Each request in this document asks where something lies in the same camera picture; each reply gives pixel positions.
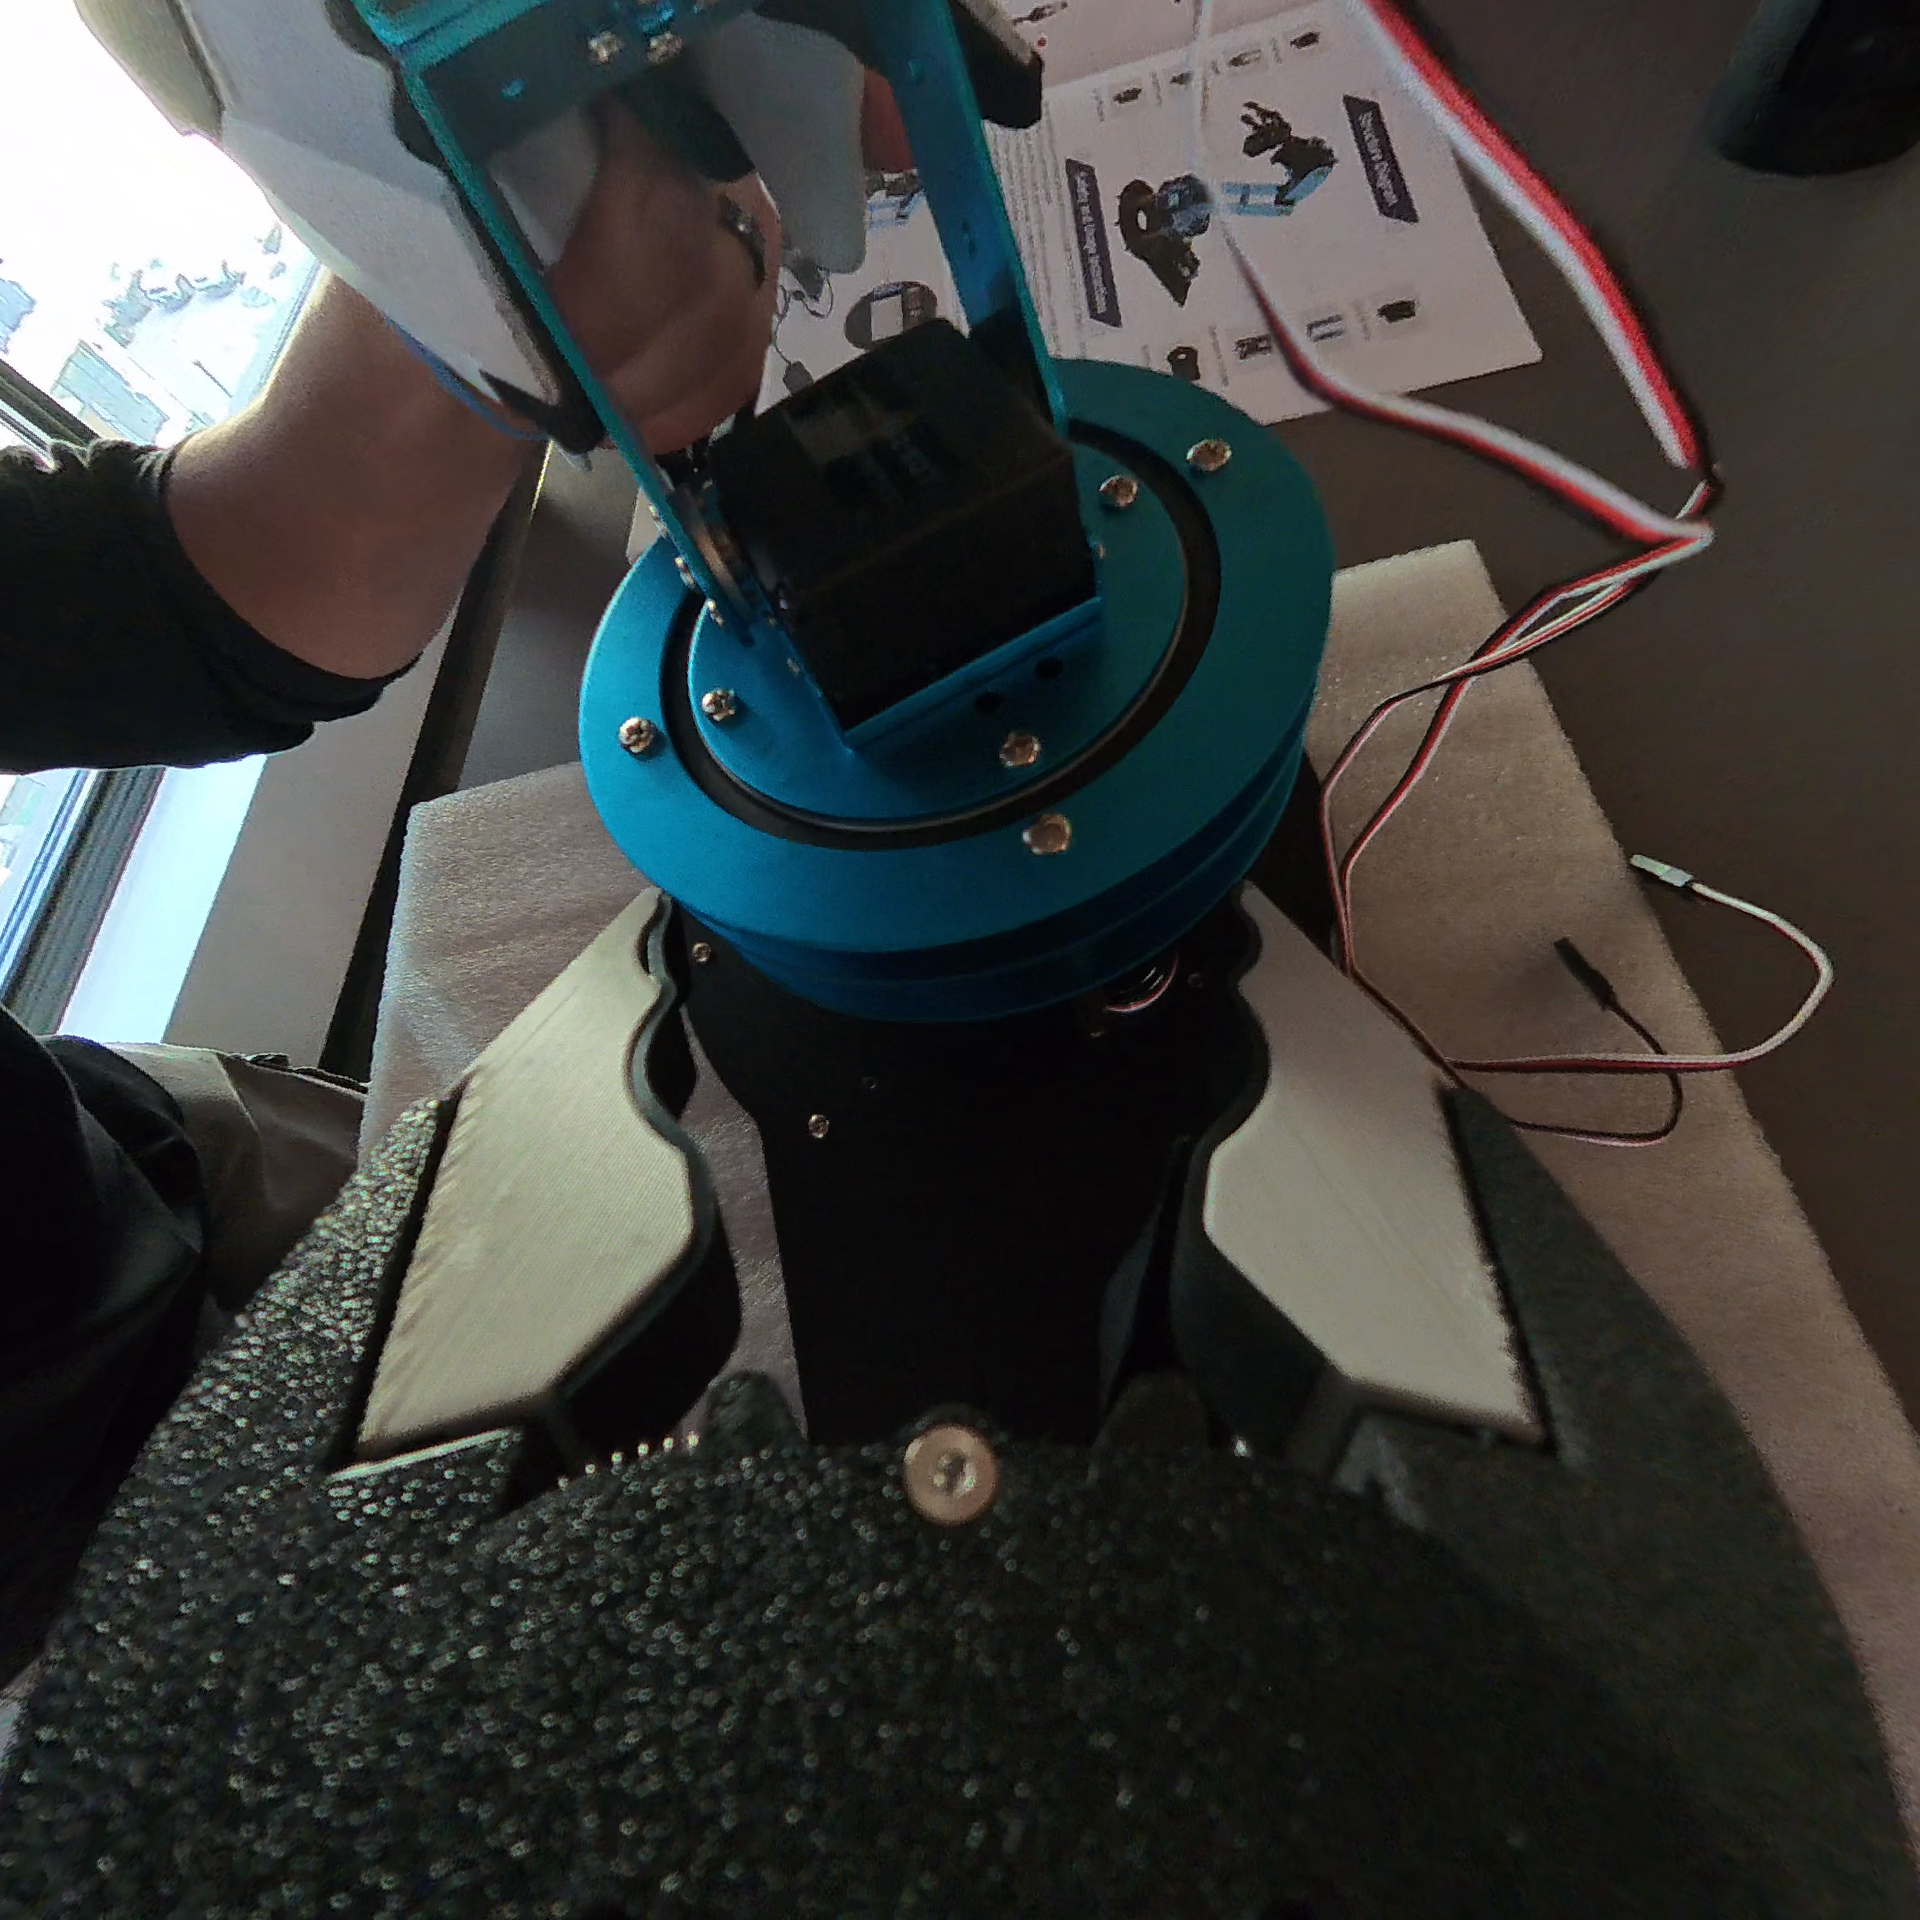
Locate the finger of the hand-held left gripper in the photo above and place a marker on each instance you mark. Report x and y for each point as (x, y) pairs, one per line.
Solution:
(1002, 66)
(359, 240)

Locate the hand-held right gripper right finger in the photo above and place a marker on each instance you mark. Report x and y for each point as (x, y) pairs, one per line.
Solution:
(1364, 1229)

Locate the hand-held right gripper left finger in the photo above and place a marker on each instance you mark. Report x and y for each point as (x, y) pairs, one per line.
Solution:
(540, 1201)

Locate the teal blue object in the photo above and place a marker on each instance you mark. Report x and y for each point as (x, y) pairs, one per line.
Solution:
(961, 901)

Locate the person's left forearm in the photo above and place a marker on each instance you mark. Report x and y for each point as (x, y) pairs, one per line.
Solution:
(300, 495)

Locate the person's left hand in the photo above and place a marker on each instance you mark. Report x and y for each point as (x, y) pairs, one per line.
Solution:
(675, 329)

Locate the large glass window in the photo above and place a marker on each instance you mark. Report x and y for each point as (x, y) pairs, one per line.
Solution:
(89, 299)

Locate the instruction manual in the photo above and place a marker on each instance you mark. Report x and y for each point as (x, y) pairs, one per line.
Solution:
(1349, 224)

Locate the white foam sheet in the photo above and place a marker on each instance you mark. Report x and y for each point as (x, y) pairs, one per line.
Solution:
(1500, 721)

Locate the black bottle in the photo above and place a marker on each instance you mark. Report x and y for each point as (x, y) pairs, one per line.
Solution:
(1829, 75)

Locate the black metal base plate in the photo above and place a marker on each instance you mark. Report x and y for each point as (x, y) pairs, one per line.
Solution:
(961, 1201)

